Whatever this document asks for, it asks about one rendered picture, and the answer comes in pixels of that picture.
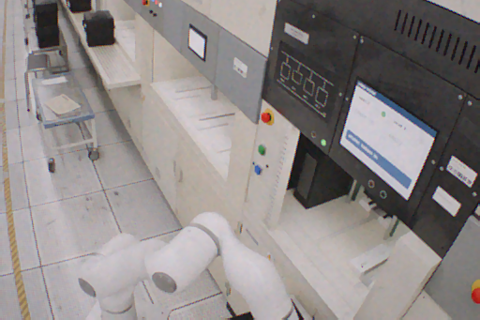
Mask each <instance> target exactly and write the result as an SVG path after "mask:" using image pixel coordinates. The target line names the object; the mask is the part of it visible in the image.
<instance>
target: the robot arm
mask: <svg viewBox="0 0 480 320"><path fill-rule="evenodd" d="M218 256H221V257H222V263H223V268H224V271H225V275H226V278H227V279H228V282H229V283H230V285H231V286H232V287H233V289H234V290H235V291H237V292H238V293H239V294H240V295H241V297H243V298H244V300H245V302H246V303H247V305H248V307H249V309H250V311H251V312H252V316H253V317H254V319H255V320H299V319H298V315H297V313H296V311H295V309H294V306H293V302H292V301H291V299H290V297H289V293H288V291H287V289H286V287H285V285H284V283H283V280H282V278H281V275H280V273H279V272H278V269H277V268H276V266H275V265H273V264H272V261H270V260H269V259H268V258H267V257H264V256H262V255H261V254H259V253H257V252H255V251H254V250H252V249H250V248H247V247H246V245H245V244H243V243H242V242H241V240H240V239H239V238H238V236H237V234H236V232H235V231H234V230H233V227H232V225H231V223H230V222H229V221H228V219H227V218H226V217H224V216H223V215H221V214H219V213H217V212H212V211H209V212H203V213H201V214H199V215H197V216H196V217H195V218H193V219H192V220H191V221H190V222H189V223H188V224H187V225H186V226H185V227H184V228H183V229H182V230H181V231H180V233H179V234H178V235H177V236H175V237H174V238H173V239H172V240H171V242H170V243H168V244H166V243H165V242H163V241H162V240H158V239H147V240H144V241H141V242H140V241H139V239H138V238H137V237H135V236H134V235H131V234H120V235H116V236H115V237H113V238H112V239H111V240H109V241H108V242H107V243H105V244H104V245H103V246H102V247H101V248H100V249H99V250H98V251H96V252H95V254H92V255H91V257H90V258H89V259H88V258H87V260H86V261H85V262H84V263H83V264H82V265H81V267H80V269H79V271H78V276H77V279H78V282H79V286H80V287H81V288H82V290H83V291H84V292H85V293H86V294H87V295H88V296H89V297H94V298H97V299H98V301H99V305H100V310H101V314H100V315H99V317H98V319H97V320H147V318H146V317H145V315H144V313H143V312H142V311H141V310H139V309H138V308H136V305H135V299H134V294H133V292H134V289H135V288H136V287H135V286H136V284H137V283H138V282H140V281H141V280H149V279H150V281H151V283H152V284H153V285H154V286H155V287H156V288H157V289H158V290H159V291H161V292H162V293H165V294H168V295H175V294H179V293H181V292H184V291H186V290H187V289H188V288H190V287H191V286H192V285H193V284H194V283H195V281H197V280H198V279H199V278H200V276H202V274H203V273H204V272H205V270H206V269H207V268H209V267H210V264H211V263H212V262H213V260H214V259H216V258H217V257H218Z"/></svg>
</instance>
